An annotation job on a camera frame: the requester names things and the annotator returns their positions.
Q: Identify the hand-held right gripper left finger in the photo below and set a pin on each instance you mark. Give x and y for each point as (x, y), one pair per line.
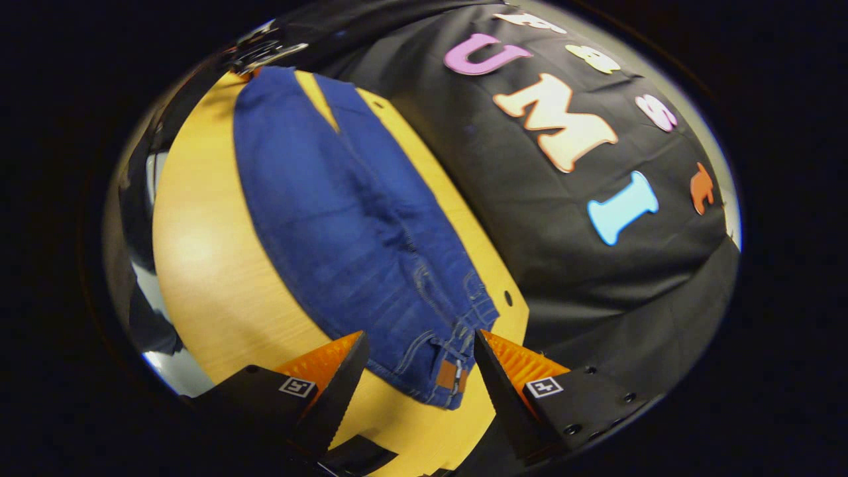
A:
(341, 397)

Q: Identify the black backdrop cloth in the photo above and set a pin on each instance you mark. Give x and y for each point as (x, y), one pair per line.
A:
(530, 252)

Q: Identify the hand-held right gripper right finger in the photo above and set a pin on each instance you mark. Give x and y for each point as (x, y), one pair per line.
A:
(503, 397)

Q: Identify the blue denim jeans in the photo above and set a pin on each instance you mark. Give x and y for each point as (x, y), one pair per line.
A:
(344, 225)

